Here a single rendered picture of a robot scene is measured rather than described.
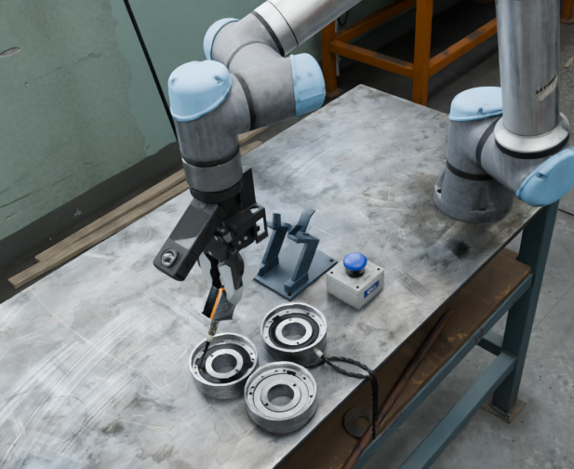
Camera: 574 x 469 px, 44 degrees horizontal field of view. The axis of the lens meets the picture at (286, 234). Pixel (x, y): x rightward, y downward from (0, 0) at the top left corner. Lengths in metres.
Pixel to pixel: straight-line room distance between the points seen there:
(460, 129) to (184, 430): 0.70
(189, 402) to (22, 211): 1.74
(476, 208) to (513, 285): 0.31
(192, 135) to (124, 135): 2.00
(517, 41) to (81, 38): 1.84
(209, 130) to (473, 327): 0.85
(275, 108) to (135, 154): 2.07
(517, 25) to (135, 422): 0.79
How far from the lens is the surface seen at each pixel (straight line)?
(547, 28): 1.08
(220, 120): 0.85
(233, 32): 1.00
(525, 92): 1.12
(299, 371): 1.07
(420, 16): 2.99
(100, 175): 2.85
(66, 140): 2.71
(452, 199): 1.37
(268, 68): 0.89
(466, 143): 1.30
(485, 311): 1.56
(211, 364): 1.10
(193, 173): 0.89
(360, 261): 1.17
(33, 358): 1.24
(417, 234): 1.34
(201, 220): 0.92
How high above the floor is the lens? 1.65
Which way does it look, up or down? 39 degrees down
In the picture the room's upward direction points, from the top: 5 degrees counter-clockwise
